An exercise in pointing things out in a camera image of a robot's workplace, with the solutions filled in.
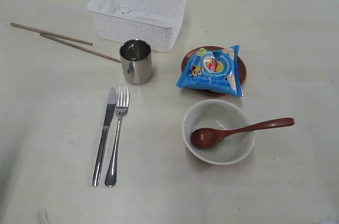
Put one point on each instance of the brown wooden spoon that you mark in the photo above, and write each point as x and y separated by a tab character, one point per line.
204	138

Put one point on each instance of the wooden chopstick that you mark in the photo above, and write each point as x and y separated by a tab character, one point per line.
50	33
79	47

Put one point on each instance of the blue snack packet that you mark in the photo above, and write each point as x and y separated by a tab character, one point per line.
216	71

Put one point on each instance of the white perforated plastic basket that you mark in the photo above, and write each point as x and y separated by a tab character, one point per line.
157	22

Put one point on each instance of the steel cup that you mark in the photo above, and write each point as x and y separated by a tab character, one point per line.
136	61

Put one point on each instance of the grey ceramic bowl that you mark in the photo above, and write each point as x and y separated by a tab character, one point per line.
221	115

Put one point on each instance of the steel table knife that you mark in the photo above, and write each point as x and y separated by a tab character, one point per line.
109	112

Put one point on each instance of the steel fork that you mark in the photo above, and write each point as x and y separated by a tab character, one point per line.
121	111

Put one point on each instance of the brown wooden plate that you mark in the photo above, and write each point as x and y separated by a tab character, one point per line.
242	71

